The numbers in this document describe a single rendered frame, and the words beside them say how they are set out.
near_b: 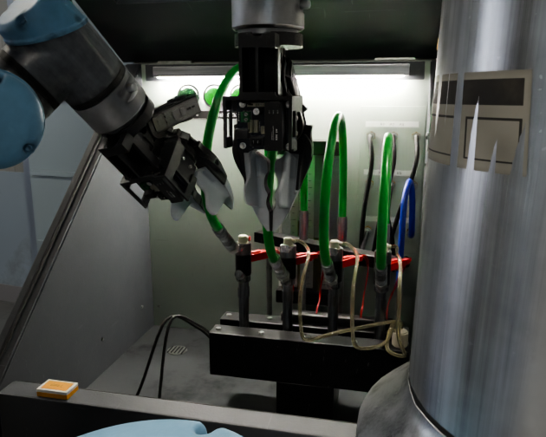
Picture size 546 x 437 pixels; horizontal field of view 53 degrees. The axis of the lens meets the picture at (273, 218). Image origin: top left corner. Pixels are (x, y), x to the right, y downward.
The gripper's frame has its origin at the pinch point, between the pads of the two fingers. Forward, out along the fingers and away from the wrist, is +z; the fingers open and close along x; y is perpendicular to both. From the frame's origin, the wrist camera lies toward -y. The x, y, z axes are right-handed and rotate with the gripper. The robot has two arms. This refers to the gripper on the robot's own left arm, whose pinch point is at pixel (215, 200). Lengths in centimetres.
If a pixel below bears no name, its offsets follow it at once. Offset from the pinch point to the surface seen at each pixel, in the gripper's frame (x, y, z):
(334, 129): 15.5, -13.0, 3.2
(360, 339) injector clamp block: 11.1, 6.9, 32.9
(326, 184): 15.3, -3.0, 3.8
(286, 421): 7.3, 25.2, 18.5
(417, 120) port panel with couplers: 20, -39, 29
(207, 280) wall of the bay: -32, -13, 42
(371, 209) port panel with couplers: 7.8, -26.1, 39.9
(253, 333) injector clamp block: -5.9, 8.4, 26.1
